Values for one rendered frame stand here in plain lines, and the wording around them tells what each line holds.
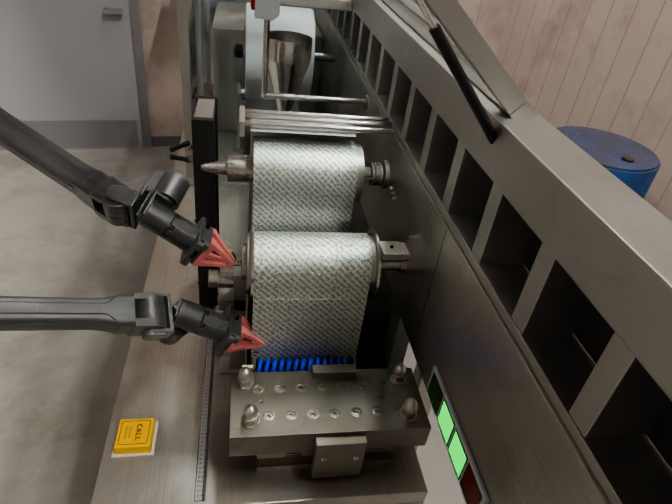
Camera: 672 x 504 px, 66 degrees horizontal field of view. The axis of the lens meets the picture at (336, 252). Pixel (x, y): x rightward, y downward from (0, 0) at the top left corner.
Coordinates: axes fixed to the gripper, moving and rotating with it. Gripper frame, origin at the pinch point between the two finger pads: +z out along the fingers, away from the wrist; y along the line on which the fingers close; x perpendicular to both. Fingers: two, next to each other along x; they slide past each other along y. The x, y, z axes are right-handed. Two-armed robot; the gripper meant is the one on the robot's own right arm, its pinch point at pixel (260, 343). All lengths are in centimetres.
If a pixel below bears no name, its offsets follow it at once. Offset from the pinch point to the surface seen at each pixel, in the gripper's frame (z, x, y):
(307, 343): 8.9, 5.0, 0.3
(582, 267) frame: 1, 61, 41
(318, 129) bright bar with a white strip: -7.1, 38.3, -30.1
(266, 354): 2.8, -2.0, 0.3
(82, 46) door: -85, -84, -323
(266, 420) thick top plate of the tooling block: 3.0, -3.3, 16.4
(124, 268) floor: -6, -129, -167
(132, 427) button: -15.5, -26.0, 8.8
